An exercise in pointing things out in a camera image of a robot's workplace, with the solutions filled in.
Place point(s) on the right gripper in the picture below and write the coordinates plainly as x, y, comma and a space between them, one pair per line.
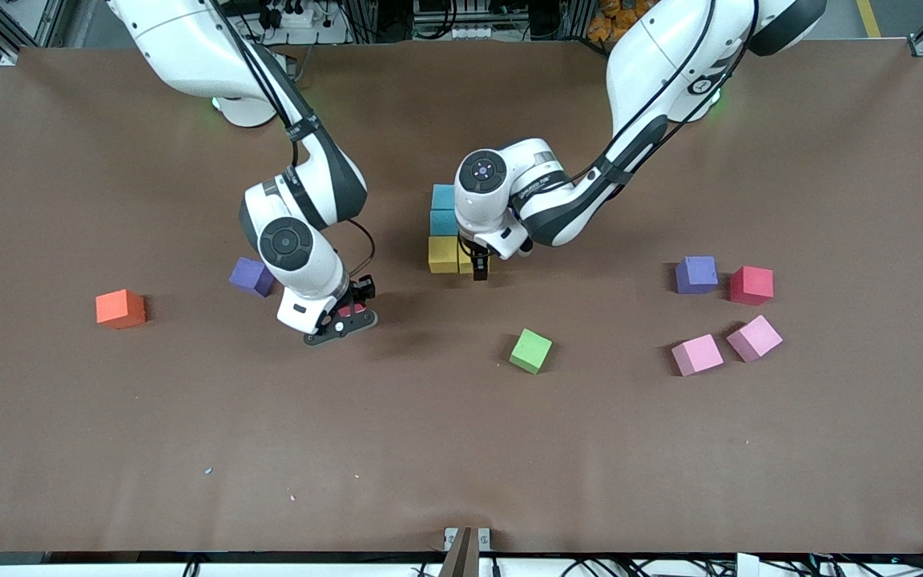
363, 290

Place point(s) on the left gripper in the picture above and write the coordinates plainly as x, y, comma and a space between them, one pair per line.
480, 264

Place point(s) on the red foam block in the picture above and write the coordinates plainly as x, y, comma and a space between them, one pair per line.
352, 309
751, 284

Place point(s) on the yellow foam block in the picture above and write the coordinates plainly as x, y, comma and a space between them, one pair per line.
465, 263
443, 255

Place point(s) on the blue foam block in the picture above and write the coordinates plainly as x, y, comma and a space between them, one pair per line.
443, 197
443, 223

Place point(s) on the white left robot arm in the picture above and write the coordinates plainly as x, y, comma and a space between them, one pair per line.
670, 48

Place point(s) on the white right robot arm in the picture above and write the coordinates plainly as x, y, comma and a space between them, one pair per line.
189, 48

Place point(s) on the purple foam block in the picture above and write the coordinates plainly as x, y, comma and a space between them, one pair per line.
247, 275
696, 273

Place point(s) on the green foam block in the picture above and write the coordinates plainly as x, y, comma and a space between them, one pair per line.
530, 349

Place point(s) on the paper table cover sheet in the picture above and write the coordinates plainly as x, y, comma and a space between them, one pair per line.
461, 441

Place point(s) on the orange foam block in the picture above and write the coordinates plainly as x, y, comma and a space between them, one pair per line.
120, 308

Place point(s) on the pink foam block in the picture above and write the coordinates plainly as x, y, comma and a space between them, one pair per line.
698, 352
754, 336

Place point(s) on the orange packets heap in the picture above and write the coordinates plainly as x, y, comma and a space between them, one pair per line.
610, 24

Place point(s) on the white power strip with plugs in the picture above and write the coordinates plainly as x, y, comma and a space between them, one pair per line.
325, 34

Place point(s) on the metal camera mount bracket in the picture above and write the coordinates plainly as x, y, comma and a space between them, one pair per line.
461, 557

